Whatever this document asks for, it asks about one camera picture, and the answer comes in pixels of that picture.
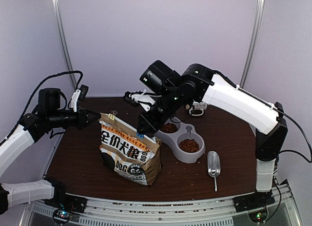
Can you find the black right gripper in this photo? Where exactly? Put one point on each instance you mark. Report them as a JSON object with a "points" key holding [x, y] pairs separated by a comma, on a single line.
{"points": [[153, 126]]}

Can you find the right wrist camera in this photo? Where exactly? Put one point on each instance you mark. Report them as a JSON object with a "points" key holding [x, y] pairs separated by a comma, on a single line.
{"points": [[143, 98]]}

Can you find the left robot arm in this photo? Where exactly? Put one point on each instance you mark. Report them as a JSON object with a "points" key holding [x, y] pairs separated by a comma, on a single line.
{"points": [[46, 116]]}

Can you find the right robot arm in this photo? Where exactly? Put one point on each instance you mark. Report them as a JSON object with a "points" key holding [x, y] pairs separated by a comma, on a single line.
{"points": [[171, 91]]}

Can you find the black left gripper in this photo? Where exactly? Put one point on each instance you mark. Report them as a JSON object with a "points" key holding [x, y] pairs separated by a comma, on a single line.
{"points": [[82, 121]]}

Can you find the dog food bag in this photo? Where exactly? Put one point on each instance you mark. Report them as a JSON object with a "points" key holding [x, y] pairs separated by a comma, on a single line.
{"points": [[122, 152]]}

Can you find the front aluminium rail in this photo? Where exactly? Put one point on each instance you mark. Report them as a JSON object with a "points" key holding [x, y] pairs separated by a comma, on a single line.
{"points": [[209, 212]]}

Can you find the right aluminium frame post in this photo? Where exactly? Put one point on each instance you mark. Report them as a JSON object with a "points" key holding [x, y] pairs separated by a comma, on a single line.
{"points": [[259, 11]]}

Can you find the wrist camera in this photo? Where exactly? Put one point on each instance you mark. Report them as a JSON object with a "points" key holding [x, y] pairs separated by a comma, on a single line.
{"points": [[143, 98], [77, 97]]}

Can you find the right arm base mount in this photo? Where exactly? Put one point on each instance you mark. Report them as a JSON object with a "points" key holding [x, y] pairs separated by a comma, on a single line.
{"points": [[255, 204]]}

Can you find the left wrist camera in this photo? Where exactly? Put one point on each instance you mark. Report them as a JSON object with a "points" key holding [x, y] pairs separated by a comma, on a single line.
{"points": [[77, 97]]}

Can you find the left aluminium frame post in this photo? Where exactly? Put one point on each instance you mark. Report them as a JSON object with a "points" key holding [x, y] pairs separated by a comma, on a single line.
{"points": [[61, 32]]}

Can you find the gold binder clip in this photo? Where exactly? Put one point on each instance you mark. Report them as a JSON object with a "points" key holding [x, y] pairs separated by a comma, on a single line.
{"points": [[112, 115]]}

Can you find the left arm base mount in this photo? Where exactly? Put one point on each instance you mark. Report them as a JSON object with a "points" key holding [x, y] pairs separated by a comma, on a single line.
{"points": [[64, 212]]}

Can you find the brown dog kibble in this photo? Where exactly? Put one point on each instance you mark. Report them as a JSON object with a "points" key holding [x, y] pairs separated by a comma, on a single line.
{"points": [[187, 145]]}

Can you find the aluminium frame post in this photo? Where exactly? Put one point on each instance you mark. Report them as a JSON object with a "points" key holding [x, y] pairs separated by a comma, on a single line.
{"points": [[61, 32], [259, 11]]}

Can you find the blue binder clip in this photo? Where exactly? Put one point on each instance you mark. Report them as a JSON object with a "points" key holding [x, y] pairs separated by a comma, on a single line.
{"points": [[141, 136]]}

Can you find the metal scoop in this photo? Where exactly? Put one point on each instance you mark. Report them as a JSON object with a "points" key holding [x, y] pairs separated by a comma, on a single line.
{"points": [[214, 167]]}

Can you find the patterned white mug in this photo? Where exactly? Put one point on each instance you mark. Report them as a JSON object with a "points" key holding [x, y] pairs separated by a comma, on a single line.
{"points": [[197, 109]]}

